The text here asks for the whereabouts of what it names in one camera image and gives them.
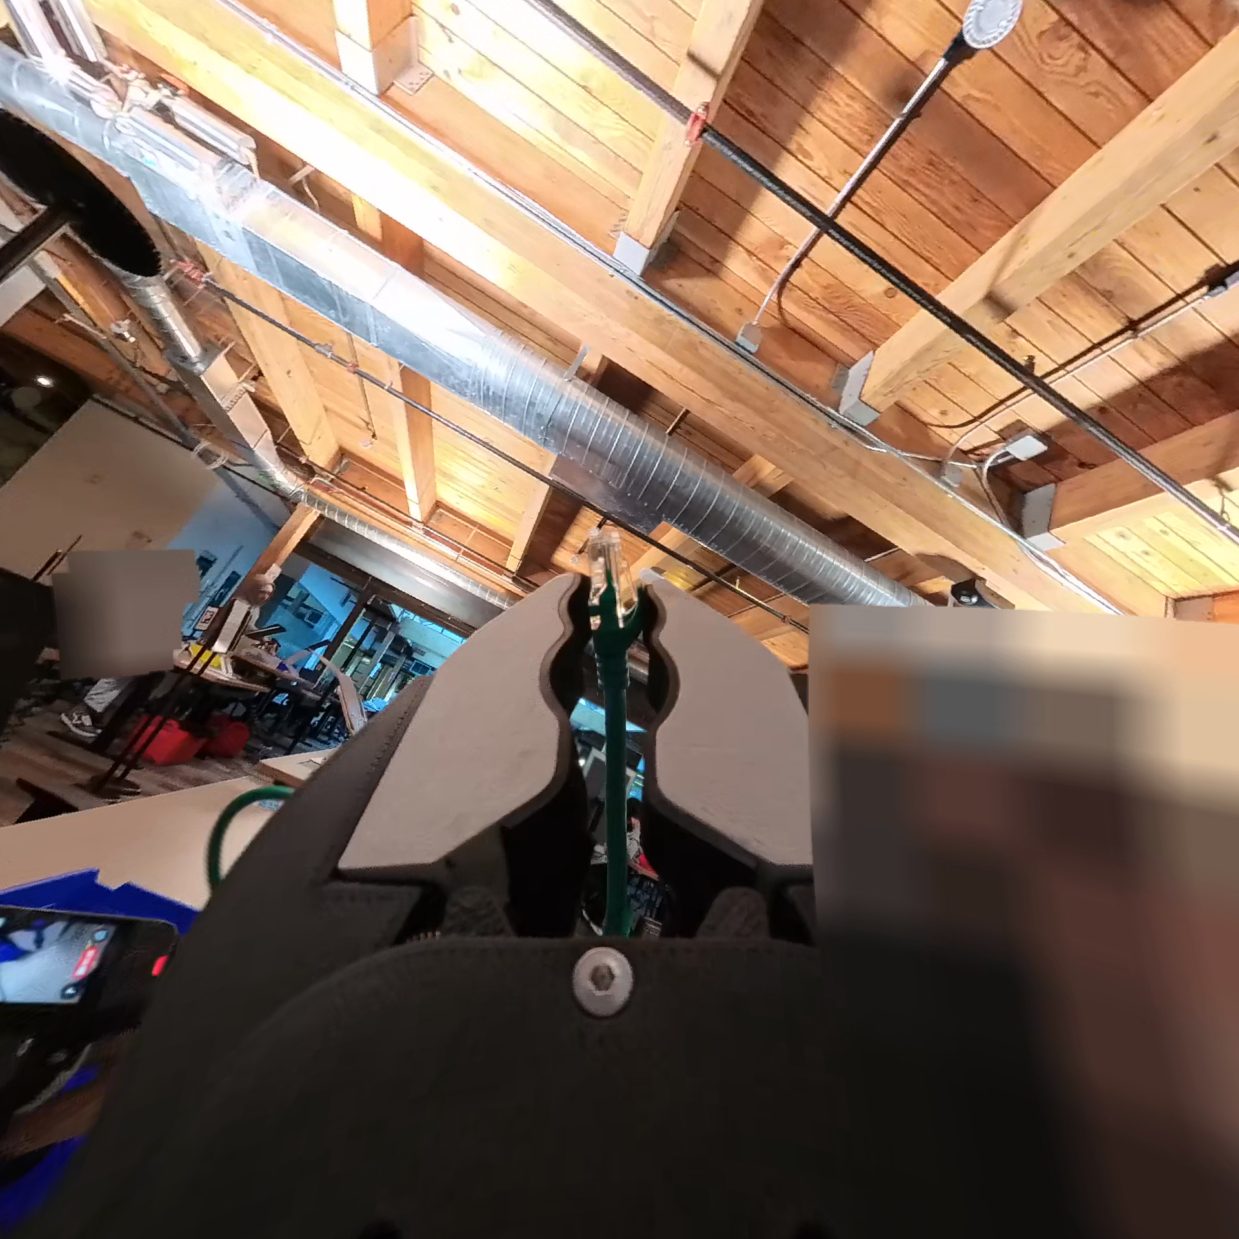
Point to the narrow spiral ceiling duct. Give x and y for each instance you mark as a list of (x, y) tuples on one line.
[(193, 358)]

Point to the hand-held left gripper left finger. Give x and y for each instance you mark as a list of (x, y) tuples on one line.
[(464, 764)]

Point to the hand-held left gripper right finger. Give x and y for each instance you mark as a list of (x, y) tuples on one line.
[(744, 764)]

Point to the round ceiling fixture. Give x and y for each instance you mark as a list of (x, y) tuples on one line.
[(992, 19)]

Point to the blue plastic bin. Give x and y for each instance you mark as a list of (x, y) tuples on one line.
[(95, 892)]

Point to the red plastic bin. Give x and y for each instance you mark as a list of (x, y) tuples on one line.
[(182, 741)]

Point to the black floor lamp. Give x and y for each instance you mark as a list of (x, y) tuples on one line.
[(76, 193)]

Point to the long black ceiling pipe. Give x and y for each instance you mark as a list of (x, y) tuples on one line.
[(967, 328)]

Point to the large silver ceiling duct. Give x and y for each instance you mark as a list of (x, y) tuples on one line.
[(581, 416)]

